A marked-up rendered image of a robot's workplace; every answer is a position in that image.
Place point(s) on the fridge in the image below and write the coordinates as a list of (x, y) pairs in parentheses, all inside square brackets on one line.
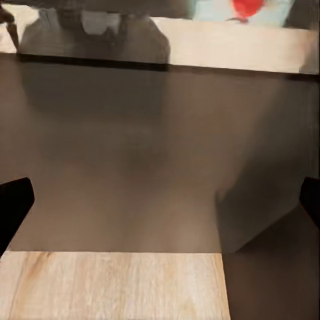
[(276, 275)]

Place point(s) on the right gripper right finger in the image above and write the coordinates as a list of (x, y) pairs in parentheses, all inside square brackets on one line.
[(309, 197)]

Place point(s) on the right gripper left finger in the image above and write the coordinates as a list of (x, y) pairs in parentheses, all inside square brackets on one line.
[(16, 199)]

